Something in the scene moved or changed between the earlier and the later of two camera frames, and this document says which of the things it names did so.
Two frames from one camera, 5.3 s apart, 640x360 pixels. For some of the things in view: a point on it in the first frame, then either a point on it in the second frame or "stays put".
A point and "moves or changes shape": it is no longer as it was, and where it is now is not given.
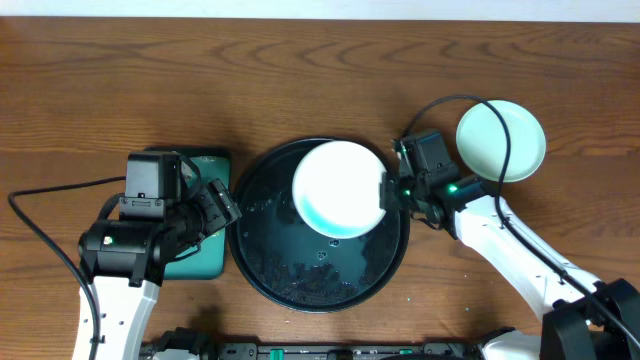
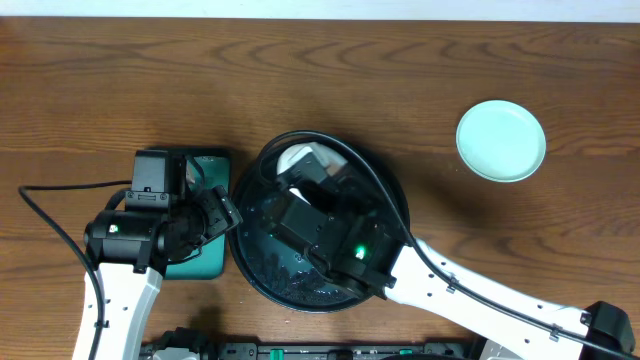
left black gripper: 220,206 stays put
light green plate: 482,141 stays put
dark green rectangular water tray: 209,263 stays put
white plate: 336,189 moves or changes shape
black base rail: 320,350 stays put
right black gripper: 391,191 → 292,185
